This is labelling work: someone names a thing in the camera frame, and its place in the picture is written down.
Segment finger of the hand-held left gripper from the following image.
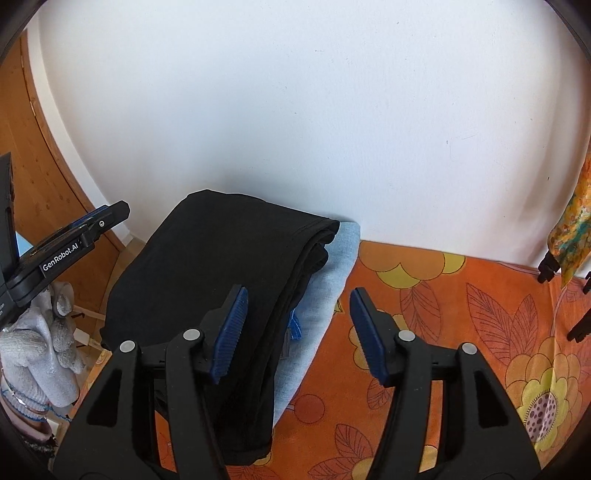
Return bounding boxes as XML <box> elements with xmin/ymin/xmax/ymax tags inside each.
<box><xmin>69</xmin><ymin>200</ymin><xmax>131</xmax><ymax>236</ymax></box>

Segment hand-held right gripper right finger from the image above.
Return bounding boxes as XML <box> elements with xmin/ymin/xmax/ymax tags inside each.
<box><xmin>348</xmin><ymin>287</ymin><xmax>544</xmax><ymax>480</ymax></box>

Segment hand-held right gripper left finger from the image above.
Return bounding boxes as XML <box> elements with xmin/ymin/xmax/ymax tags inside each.
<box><xmin>51</xmin><ymin>285</ymin><xmax>250</xmax><ymax>480</ymax></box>

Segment black pants with yellow stripes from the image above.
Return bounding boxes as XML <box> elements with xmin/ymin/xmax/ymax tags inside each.
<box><xmin>99</xmin><ymin>189</ymin><xmax>341</xmax><ymax>358</ymax></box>

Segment person's left forearm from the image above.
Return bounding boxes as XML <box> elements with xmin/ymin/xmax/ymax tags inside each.
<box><xmin>0</xmin><ymin>369</ymin><xmax>58</xmax><ymax>446</ymax></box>

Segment folded light blue pants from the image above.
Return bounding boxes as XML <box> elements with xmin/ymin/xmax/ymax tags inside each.
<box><xmin>270</xmin><ymin>222</ymin><xmax>361</xmax><ymax>428</ymax></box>

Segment person's left hand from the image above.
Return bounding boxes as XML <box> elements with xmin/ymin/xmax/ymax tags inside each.
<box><xmin>0</xmin><ymin>282</ymin><xmax>87</xmax><ymax>408</ymax></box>

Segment wooden door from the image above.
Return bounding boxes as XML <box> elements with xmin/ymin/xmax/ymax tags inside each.
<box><xmin>0</xmin><ymin>28</ymin><xmax>155</xmax><ymax>319</ymax></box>

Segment orange floral bedspread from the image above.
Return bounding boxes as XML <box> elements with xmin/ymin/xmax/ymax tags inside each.
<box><xmin>152</xmin><ymin>240</ymin><xmax>591</xmax><ymax>480</ymax></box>

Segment metal tripod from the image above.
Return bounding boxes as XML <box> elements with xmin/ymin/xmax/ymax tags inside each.
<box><xmin>538</xmin><ymin>251</ymin><xmax>591</xmax><ymax>343</ymax></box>

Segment orange patterned hanging cloth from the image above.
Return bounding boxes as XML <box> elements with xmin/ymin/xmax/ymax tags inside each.
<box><xmin>547</xmin><ymin>157</ymin><xmax>591</xmax><ymax>288</ymax></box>

